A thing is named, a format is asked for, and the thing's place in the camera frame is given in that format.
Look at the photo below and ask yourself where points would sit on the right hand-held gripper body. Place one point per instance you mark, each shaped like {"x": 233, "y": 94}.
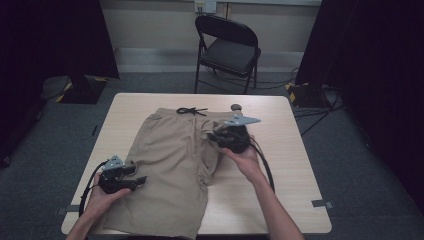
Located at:
{"x": 235, "y": 138}

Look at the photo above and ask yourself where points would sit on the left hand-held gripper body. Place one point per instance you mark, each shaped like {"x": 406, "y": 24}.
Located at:
{"x": 111, "y": 180}

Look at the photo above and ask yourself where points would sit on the beige shorts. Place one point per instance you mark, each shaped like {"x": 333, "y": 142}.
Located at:
{"x": 166, "y": 173}

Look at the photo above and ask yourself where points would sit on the person's left hand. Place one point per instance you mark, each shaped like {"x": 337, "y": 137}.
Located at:
{"x": 100, "y": 201}

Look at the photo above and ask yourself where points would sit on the person's right hand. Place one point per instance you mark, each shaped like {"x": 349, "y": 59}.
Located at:
{"x": 248, "y": 163}

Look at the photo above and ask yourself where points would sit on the small dark floor object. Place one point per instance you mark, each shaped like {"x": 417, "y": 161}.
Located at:
{"x": 95, "y": 130}

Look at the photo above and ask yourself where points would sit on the grey tape strip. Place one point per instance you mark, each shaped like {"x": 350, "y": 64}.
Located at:
{"x": 68, "y": 210}
{"x": 321, "y": 203}

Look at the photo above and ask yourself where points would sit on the black folding chair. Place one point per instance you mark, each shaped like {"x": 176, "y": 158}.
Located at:
{"x": 230, "y": 55}

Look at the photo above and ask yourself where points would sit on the black stand base striped tape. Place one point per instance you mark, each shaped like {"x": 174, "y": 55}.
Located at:
{"x": 83, "y": 91}
{"x": 306, "y": 96}

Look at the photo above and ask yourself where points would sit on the dark curtain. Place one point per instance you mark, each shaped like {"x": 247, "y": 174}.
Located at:
{"x": 50, "y": 40}
{"x": 376, "y": 66}

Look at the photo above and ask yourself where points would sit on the white wall socket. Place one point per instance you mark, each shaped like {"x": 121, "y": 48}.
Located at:
{"x": 205, "y": 6}

